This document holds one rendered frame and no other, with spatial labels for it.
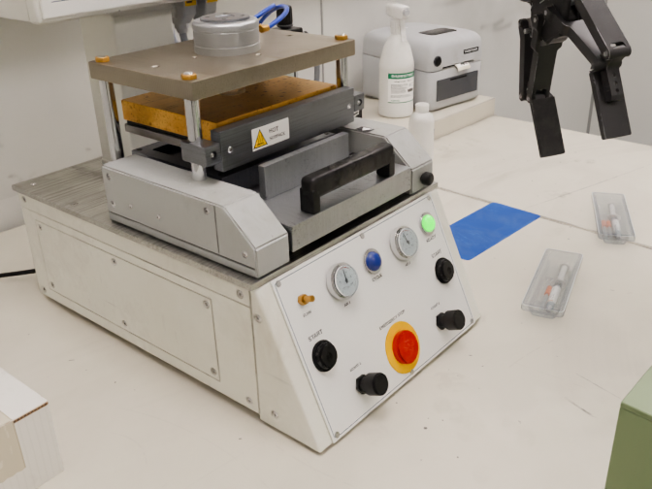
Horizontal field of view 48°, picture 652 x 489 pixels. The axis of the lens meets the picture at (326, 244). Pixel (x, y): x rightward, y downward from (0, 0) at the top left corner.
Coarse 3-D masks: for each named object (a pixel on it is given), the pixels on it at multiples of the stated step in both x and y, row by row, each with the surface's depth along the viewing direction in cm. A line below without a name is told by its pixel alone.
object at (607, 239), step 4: (592, 192) 133; (604, 192) 132; (592, 196) 131; (624, 196) 131; (592, 200) 130; (596, 216) 123; (596, 220) 122; (596, 224) 122; (632, 224) 120; (600, 236) 117; (604, 236) 117; (608, 236) 117; (612, 236) 117; (616, 236) 116; (620, 236) 116; (624, 236) 116; (604, 240) 119; (608, 240) 118; (612, 240) 117; (616, 240) 117; (620, 240) 117; (624, 240) 116; (628, 240) 116; (632, 240) 116
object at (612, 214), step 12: (600, 192) 133; (600, 204) 128; (612, 204) 128; (624, 204) 128; (600, 216) 123; (612, 216) 123; (624, 216) 123; (600, 228) 119; (612, 228) 119; (624, 228) 119
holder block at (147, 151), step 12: (156, 144) 93; (168, 144) 93; (300, 144) 91; (144, 156) 90; (156, 156) 88; (168, 156) 88; (180, 156) 88; (264, 156) 87; (276, 156) 87; (180, 168) 86; (240, 168) 84; (252, 168) 85; (228, 180) 82; (240, 180) 84; (252, 180) 85
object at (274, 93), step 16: (272, 80) 95; (288, 80) 95; (304, 80) 95; (144, 96) 89; (160, 96) 89; (224, 96) 88; (240, 96) 88; (256, 96) 88; (272, 96) 88; (288, 96) 87; (304, 96) 88; (128, 112) 88; (144, 112) 86; (160, 112) 84; (176, 112) 83; (208, 112) 82; (224, 112) 82; (240, 112) 82; (256, 112) 82; (128, 128) 89; (144, 128) 87; (160, 128) 85; (176, 128) 83; (208, 128) 79; (176, 144) 84
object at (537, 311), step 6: (582, 258) 110; (534, 276) 105; (576, 276) 106; (528, 288) 102; (522, 306) 98; (528, 306) 98; (534, 312) 99; (540, 312) 98; (546, 312) 97; (552, 312) 97; (558, 312) 96; (564, 312) 97; (552, 318) 99
